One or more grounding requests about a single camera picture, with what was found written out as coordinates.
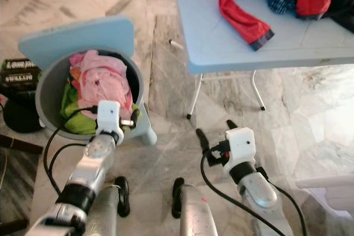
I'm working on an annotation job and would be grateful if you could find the silver right robot leg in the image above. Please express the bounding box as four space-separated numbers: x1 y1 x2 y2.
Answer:
171 177 219 236

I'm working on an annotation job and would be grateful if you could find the light blue plastic chair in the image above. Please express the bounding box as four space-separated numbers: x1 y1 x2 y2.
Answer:
18 16 158 147

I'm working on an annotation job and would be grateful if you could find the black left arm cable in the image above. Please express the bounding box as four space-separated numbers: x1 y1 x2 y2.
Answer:
49 142 89 181
43 105 99 192

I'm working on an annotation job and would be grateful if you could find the black printed carton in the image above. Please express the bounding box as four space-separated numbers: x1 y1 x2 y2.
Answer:
0 58 40 99

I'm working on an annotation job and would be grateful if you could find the red garment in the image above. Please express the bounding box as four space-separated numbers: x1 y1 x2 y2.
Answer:
217 0 332 51

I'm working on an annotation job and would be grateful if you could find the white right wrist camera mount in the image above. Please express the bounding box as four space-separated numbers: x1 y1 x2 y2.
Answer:
224 127 257 173

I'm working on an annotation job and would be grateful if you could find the dark wooden side table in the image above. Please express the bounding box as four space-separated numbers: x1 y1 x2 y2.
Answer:
0 134 34 236

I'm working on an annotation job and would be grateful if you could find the black standing fan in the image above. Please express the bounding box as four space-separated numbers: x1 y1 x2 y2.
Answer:
0 97 40 133

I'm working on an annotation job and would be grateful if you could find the pink garment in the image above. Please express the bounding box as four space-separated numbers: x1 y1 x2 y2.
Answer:
69 50 133 120

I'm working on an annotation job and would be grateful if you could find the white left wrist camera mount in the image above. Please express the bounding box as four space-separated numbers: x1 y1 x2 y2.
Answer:
97 101 123 134

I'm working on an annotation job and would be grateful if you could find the silver left robot leg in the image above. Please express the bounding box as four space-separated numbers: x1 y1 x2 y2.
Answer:
88 176 131 236

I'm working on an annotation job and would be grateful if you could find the green garment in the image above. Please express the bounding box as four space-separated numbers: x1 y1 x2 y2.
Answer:
60 76 100 136

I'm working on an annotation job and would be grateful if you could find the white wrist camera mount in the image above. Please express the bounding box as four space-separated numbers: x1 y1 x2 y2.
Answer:
97 101 123 134
224 127 257 173

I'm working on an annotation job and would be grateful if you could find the white plastic box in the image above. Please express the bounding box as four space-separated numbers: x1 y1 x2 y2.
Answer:
294 174 354 217

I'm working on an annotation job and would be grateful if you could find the light blue folding table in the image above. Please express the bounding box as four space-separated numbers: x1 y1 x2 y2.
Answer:
169 0 354 120

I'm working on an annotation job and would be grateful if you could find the grey plastic basket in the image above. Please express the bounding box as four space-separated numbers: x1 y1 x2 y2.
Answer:
35 48 144 140

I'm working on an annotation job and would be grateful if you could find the silver robot leg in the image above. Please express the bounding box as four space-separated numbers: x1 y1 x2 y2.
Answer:
88 176 131 236
171 177 219 236

